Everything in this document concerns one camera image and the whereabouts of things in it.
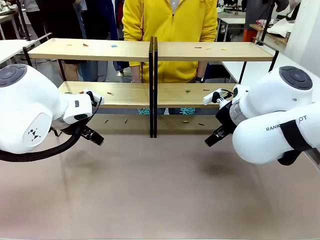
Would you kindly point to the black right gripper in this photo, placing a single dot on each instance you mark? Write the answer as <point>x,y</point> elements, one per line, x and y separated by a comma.
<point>225,116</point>

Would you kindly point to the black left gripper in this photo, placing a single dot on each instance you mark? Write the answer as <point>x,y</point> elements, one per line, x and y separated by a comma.
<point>87,131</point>

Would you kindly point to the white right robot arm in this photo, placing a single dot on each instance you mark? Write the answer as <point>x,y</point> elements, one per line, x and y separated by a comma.
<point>272,100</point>

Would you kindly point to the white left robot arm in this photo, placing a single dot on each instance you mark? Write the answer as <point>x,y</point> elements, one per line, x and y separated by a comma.
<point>27,107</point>

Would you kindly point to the person's left forearm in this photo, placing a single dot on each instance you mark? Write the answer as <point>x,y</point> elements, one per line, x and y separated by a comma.
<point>202,70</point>

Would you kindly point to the person's right forearm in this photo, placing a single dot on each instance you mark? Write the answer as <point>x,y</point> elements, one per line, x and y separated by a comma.
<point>135,73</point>

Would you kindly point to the black wrist watch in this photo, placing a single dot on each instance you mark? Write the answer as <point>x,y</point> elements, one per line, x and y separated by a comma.
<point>200,79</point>

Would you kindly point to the white side table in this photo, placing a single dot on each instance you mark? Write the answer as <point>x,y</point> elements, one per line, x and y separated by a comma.
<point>257,68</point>
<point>12,48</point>

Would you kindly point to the blue paper scrap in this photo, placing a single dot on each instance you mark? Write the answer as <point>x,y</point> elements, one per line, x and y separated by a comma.
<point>114,46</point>

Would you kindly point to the orange background object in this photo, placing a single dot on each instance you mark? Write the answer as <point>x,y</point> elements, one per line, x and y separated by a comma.
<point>248,35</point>

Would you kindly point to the person in blue coat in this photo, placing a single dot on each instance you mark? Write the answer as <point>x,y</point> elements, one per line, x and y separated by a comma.
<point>110,22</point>

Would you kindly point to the white background desk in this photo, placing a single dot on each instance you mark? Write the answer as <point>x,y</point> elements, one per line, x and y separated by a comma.
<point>231,21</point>

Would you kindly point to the person in yellow hoodie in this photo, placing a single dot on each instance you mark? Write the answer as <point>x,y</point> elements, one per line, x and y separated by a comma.
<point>170,22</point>

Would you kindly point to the black tripod stand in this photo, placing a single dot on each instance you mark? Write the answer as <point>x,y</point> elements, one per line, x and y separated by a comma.
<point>266,22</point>

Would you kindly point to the person in black shorts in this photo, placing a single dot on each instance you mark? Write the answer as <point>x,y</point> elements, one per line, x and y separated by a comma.
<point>62,17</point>

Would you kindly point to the black stand pole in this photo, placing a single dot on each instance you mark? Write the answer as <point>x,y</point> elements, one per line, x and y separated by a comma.
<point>23,20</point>

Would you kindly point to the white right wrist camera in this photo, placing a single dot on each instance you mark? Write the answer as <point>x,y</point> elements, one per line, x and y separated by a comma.
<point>208,98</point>

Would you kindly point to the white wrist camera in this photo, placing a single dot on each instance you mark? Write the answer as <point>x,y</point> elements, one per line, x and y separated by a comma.
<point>87,93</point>
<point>208,98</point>

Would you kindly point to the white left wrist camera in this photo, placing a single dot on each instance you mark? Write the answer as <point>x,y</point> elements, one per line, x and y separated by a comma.
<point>87,93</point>

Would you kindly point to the wooden shelf unit black frame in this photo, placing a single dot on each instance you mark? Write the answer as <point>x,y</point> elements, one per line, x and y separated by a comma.
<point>212,52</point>
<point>95,50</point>

